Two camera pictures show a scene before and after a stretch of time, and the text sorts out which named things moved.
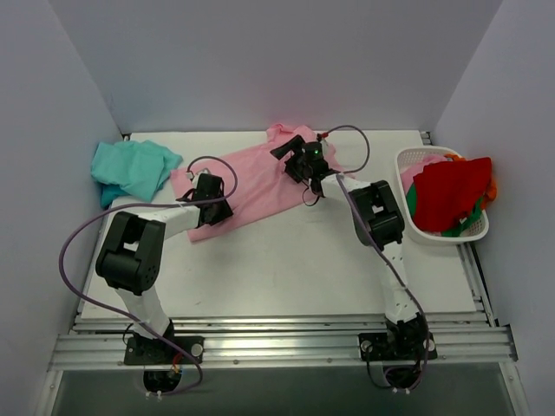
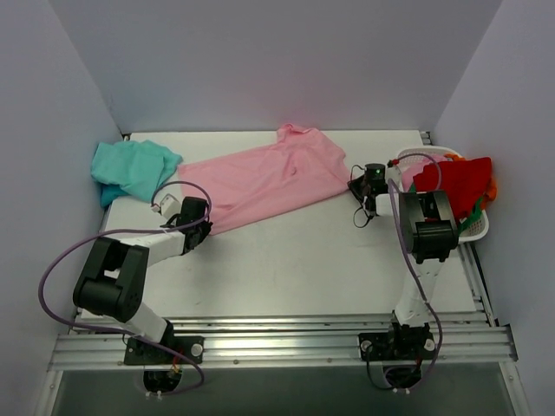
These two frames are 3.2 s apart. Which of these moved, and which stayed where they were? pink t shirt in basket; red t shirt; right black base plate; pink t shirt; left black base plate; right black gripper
Moved: pink t shirt; right black gripper
Stayed: right black base plate; red t shirt; pink t shirt in basket; left black base plate
